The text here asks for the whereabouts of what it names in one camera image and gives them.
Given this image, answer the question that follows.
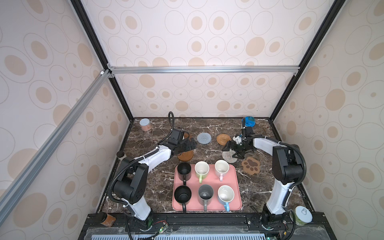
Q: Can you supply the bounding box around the light brown wooden coaster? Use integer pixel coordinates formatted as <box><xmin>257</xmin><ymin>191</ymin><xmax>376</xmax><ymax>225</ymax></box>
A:
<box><xmin>177</xmin><ymin>151</ymin><xmax>194</xmax><ymax>162</ymax></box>

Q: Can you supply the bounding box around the white woven round coaster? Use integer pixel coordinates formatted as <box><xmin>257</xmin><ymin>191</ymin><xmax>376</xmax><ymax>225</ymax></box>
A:
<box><xmin>222</xmin><ymin>150</ymin><xmax>238</xmax><ymax>164</ymax></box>

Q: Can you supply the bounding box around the cork paw print coaster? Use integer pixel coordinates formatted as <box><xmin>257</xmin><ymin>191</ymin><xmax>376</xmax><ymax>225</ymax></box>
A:
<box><xmin>242</xmin><ymin>157</ymin><xmax>261</xmax><ymax>176</ymax></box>

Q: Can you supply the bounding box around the woven rattan round coaster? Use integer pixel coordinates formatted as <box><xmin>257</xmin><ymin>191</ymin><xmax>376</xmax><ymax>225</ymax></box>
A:
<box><xmin>216</xmin><ymin>134</ymin><xmax>231</xmax><ymax>146</ymax></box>

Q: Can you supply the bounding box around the grey felt round coaster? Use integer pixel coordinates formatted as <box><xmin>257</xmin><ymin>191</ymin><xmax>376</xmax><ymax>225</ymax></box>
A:
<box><xmin>197</xmin><ymin>133</ymin><xmax>212</xmax><ymax>145</ymax></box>

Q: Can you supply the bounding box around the dark brown wooden coaster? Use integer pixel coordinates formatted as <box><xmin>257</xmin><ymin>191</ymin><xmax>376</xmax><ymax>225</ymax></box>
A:
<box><xmin>184</xmin><ymin>132</ymin><xmax>191</xmax><ymax>140</ymax></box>

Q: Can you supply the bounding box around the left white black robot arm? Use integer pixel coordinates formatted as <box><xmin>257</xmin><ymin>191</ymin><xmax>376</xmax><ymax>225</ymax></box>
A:
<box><xmin>107</xmin><ymin>138</ymin><xmax>197</xmax><ymax>221</ymax></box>

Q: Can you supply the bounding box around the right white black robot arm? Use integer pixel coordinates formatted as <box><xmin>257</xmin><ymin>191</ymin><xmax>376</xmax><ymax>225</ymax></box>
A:
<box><xmin>222</xmin><ymin>135</ymin><xmax>307</xmax><ymax>227</ymax></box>

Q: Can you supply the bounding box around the black mug rear left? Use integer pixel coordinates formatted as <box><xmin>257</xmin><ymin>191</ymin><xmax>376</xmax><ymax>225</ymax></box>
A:
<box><xmin>177</xmin><ymin>162</ymin><xmax>192</xmax><ymax>186</ymax></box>

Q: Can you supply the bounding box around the black mug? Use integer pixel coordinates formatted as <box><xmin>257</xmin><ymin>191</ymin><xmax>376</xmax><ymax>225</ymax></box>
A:
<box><xmin>177</xmin><ymin>162</ymin><xmax>192</xmax><ymax>186</ymax></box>
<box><xmin>174</xmin><ymin>185</ymin><xmax>192</xmax><ymax>214</ymax></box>

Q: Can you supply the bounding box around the white cup blue lid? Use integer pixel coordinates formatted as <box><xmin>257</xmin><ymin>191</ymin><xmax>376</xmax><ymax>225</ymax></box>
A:
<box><xmin>242</xmin><ymin>116</ymin><xmax>256</xmax><ymax>128</ymax></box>

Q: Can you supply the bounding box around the pink jar white lid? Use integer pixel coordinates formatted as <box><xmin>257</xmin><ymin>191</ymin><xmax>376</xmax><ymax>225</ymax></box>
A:
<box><xmin>140</xmin><ymin>118</ymin><xmax>152</xmax><ymax>132</ymax></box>

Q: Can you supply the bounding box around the black mug front left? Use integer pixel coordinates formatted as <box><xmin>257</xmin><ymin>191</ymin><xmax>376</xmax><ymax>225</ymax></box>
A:
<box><xmin>174</xmin><ymin>185</ymin><xmax>192</xmax><ymax>214</ymax></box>

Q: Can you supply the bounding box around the pink rectangular tray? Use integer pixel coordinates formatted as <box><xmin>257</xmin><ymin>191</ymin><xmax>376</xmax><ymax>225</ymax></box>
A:
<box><xmin>186</xmin><ymin>165</ymin><xmax>243</xmax><ymax>212</ymax></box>

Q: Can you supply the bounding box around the grey mug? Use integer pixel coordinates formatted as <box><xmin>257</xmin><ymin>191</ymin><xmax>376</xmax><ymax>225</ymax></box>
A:
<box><xmin>198</xmin><ymin>185</ymin><xmax>214</xmax><ymax>212</ymax></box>

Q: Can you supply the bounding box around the small bottle black cap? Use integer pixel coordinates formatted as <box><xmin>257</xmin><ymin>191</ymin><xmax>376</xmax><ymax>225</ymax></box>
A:
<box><xmin>116</xmin><ymin>151</ymin><xmax>127</xmax><ymax>161</ymax></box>

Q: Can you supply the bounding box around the horizontal aluminium bar rear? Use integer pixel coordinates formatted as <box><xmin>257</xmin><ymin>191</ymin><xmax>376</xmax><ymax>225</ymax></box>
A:
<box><xmin>102</xmin><ymin>65</ymin><xmax>300</xmax><ymax>76</ymax></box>

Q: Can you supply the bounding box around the diagonal aluminium bar left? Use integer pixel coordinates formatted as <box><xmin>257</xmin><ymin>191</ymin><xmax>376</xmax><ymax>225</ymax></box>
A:
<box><xmin>1</xmin><ymin>69</ymin><xmax>112</xmax><ymax>225</ymax></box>

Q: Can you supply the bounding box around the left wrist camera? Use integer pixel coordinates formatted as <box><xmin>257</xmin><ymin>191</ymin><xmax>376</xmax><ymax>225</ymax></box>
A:
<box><xmin>168</xmin><ymin>129</ymin><xmax>184</xmax><ymax>145</ymax></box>

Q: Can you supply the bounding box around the pink handled white mug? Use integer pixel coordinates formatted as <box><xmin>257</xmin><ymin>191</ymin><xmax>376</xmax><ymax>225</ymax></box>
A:
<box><xmin>215</xmin><ymin>160</ymin><xmax>230</xmax><ymax>182</ymax></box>

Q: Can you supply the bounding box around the green handled white mug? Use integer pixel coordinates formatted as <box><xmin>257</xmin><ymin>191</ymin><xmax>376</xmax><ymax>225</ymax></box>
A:
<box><xmin>195</xmin><ymin>161</ymin><xmax>210</xmax><ymax>184</ymax></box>

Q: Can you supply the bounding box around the blue handled white mug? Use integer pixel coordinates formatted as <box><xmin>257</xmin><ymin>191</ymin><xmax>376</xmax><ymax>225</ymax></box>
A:
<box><xmin>218</xmin><ymin>185</ymin><xmax>235</xmax><ymax>212</ymax></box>

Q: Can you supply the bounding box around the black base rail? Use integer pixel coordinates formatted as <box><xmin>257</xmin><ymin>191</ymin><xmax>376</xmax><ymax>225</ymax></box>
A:
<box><xmin>78</xmin><ymin>212</ymin><xmax>336</xmax><ymax>240</ymax></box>

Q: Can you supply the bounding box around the brown block on rail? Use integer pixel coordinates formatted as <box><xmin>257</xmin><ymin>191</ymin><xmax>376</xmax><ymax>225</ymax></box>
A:
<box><xmin>96</xmin><ymin>212</ymin><xmax>116</xmax><ymax>227</ymax></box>

